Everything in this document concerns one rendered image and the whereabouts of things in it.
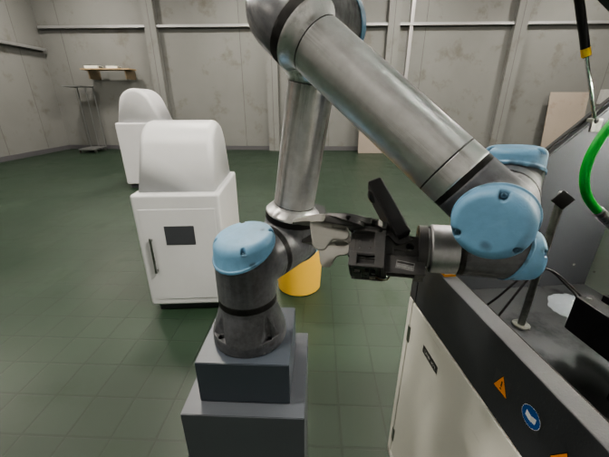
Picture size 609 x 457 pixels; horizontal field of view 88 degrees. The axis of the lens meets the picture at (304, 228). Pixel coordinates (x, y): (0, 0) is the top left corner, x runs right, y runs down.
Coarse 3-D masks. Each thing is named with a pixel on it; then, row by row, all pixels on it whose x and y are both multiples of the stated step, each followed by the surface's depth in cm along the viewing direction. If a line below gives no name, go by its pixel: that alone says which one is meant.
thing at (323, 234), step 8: (304, 216) 51; (312, 216) 50; (320, 216) 50; (296, 224) 52; (304, 224) 51; (312, 224) 50; (320, 224) 50; (328, 224) 50; (336, 224) 49; (312, 232) 49; (320, 232) 49; (328, 232) 49; (336, 232) 50; (344, 232) 50; (312, 240) 49; (320, 240) 49; (328, 240) 49; (344, 240) 50; (320, 248) 48
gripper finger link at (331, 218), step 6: (330, 216) 49; (336, 216) 49; (342, 216) 49; (348, 216) 49; (354, 216) 48; (360, 216) 49; (330, 222) 49; (336, 222) 49; (342, 222) 49; (348, 222) 49; (354, 222) 48; (360, 222) 48; (366, 222) 48; (354, 228) 50
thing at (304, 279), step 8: (320, 208) 230; (304, 264) 224; (312, 264) 227; (320, 264) 236; (288, 272) 228; (296, 272) 226; (304, 272) 227; (312, 272) 230; (320, 272) 240; (280, 280) 238; (288, 280) 231; (296, 280) 229; (304, 280) 230; (312, 280) 233; (280, 288) 242; (288, 288) 235; (296, 288) 232; (304, 288) 233; (312, 288) 236; (296, 296) 236
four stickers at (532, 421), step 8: (496, 376) 60; (504, 376) 58; (496, 384) 60; (504, 384) 58; (504, 392) 58; (528, 408) 52; (520, 416) 54; (528, 416) 52; (536, 416) 50; (528, 424) 52; (536, 424) 50; (536, 432) 50; (552, 448) 48; (560, 448) 46; (552, 456) 48; (560, 456) 46; (568, 456) 45
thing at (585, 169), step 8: (608, 120) 48; (608, 128) 47; (600, 136) 48; (592, 144) 48; (600, 144) 48; (592, 152) 48; (584, 160) 49; (592, 160) 49; (584, 168) 49; (584, 176) 50; (584, 184) 50; (584, 192) 51; (584, 200) 52; (592, 200) 51; (592, 208) 52; (600, 208) 52
